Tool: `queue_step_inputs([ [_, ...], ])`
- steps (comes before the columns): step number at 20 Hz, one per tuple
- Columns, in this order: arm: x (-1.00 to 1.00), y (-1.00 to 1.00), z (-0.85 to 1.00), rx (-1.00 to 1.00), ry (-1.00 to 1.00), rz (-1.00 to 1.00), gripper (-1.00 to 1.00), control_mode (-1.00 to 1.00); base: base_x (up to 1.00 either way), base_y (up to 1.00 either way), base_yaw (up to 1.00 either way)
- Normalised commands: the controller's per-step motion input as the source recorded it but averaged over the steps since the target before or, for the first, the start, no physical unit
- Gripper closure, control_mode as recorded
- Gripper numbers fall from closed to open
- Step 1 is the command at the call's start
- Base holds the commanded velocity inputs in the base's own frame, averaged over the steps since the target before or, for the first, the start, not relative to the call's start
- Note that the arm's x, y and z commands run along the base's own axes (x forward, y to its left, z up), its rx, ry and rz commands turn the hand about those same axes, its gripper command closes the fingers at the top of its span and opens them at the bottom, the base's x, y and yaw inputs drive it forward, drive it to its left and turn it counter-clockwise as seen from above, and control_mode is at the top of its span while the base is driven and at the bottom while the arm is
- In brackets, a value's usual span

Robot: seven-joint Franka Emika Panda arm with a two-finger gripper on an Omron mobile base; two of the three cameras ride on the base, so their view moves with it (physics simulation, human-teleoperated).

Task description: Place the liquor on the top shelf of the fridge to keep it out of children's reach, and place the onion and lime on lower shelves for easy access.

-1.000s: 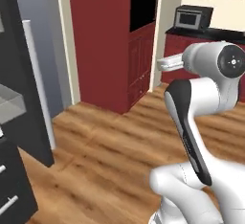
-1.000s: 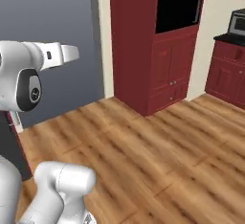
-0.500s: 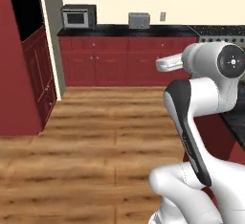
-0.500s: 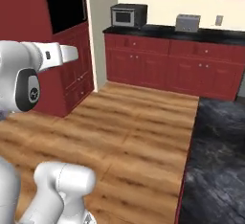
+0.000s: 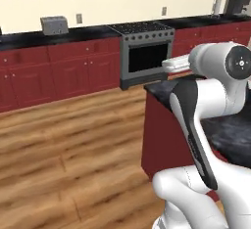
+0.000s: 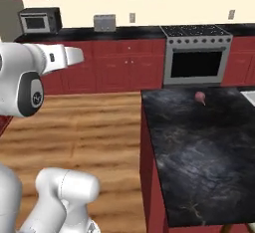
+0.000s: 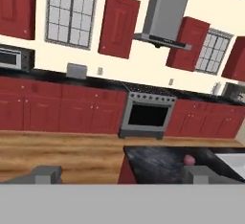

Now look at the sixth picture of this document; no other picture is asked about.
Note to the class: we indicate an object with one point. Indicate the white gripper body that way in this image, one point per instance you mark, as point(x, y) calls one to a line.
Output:
point(73, 56)

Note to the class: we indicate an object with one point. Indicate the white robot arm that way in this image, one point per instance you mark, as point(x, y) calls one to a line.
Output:
point(23, 77)

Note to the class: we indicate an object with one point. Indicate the pink onion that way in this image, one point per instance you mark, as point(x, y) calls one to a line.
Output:
point(200, 97)

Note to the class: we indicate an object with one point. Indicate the red base cupboard run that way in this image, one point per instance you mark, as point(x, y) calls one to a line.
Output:
point(239, 61)
point(109, 66)

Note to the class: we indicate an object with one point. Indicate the grey toaster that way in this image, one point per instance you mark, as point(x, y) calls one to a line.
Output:
point(104, 23)

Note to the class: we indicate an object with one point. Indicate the black microwave oven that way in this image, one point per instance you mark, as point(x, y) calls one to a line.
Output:
point(39, 20)

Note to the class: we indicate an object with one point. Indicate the stainless steel oven with hob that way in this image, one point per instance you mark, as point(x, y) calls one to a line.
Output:
point(196, 55)

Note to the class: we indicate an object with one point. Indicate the red kitchen island cabinet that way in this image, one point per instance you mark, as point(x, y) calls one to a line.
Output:
point(151, 184)

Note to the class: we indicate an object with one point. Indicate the white sink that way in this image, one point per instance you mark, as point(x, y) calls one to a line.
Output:
point(249, 97)

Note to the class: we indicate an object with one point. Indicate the grey wall socket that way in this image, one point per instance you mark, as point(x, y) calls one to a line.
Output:
point(132, 17)
point(231, 14)

